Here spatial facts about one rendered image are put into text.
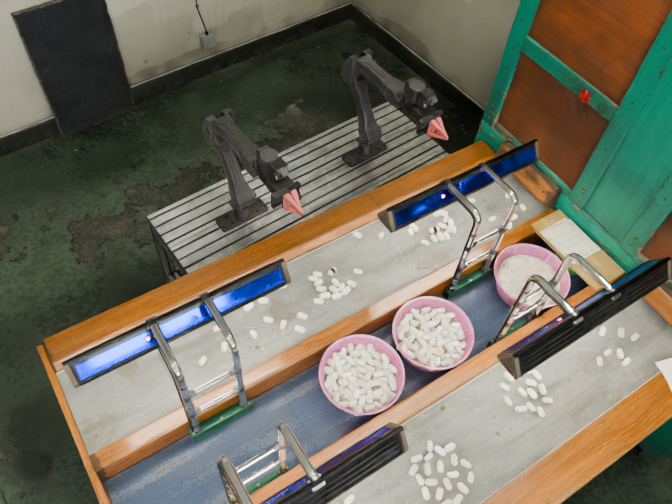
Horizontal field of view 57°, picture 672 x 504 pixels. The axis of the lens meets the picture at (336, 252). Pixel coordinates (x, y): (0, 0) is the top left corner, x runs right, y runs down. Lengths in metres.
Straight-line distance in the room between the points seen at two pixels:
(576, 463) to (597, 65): 1.22
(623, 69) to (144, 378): 1.73
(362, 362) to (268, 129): 2.03
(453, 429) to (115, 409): 1.00
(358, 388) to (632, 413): 0.84
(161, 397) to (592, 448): 1.28
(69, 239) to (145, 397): 1.52
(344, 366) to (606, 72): 1.23
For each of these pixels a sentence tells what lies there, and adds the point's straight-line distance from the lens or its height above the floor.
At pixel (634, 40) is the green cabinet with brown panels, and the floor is 1.47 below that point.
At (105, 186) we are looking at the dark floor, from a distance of 3.52.
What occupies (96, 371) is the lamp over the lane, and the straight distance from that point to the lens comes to 1.68.
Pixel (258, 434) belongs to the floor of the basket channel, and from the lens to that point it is 1.96.
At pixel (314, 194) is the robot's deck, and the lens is 2.46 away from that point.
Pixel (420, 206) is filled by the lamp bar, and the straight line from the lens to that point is 1.92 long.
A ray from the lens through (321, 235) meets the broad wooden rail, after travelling 2.22.
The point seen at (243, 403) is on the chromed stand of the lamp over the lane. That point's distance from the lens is 1.92.
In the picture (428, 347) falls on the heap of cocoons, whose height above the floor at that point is 0.73.
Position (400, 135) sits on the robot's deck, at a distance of 2.75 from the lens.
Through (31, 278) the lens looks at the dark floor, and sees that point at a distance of 3.26.
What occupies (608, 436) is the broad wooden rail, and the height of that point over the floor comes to 0.76.
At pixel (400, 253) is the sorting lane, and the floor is 0.74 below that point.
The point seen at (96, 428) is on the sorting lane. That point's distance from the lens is 1.98.
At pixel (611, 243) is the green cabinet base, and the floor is 0.82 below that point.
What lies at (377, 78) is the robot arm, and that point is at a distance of 2.32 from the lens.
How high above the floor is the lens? 2.52
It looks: 54 degrees down
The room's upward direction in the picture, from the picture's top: 6 degrees clockwise
